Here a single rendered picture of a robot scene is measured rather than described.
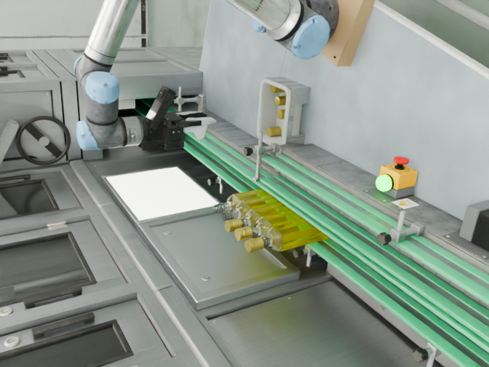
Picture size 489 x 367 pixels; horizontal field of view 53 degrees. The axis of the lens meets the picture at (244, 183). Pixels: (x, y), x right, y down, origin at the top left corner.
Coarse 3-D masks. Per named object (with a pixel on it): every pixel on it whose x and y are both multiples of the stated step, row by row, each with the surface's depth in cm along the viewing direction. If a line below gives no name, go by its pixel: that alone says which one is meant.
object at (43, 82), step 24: (0, 72) 211; (24, 72) 213; (48, 72) 208; (72, 72) 211; (0, 96) 193; (24, 96) 197; (48, 96) 202; (72, 96) 205; (0, 120) 196; (24, 120) 201; (72, 120) 209; (72, 144) 213; (0, 168) 201; (24, 168) 206
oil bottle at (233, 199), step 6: (246, 192) 158; (252, 192) 158; (258, 192) 158; (264, 192) 159; (228, 198) 154; (234, 198) 154; (240, 198) 154; (246, 198) 154; (252, 198) 154; (234, 204) 152
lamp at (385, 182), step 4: (380, 176) 129; (384, 176) 128; (388, 176) 129; (376, 180) 130; (380, 180) 129; (384, 180) 128; (388, 180) 128; (392, 180) 128; (376, 184) 130; (380, 184) 129; (384, 184) 128; (388, 184) 128; (392, 184) 128; (380, 188) 129; (384, 188) 128; (388, 188) 128; (392, 188) 129
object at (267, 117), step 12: (264, 84) 173; (276, 84) 165; (264, 96) 175; (276, 96) 177; (288, 96) 161; (264, 108) 177; (276, 108) 179; (288, 108) 162; (264, 120) 179; (276, 120) 181; (264, 132) 181
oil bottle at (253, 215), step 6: (276, 204) 151; (282, 204) 151; (252, 210) 146; (258, 210) 146; (264, 210) 146; (270, 210) 147; (276, 210) 147; (282, 210) 147; (246, 216) 146; (252, 216) 144; (258, 216) 143; (252, 222) 143
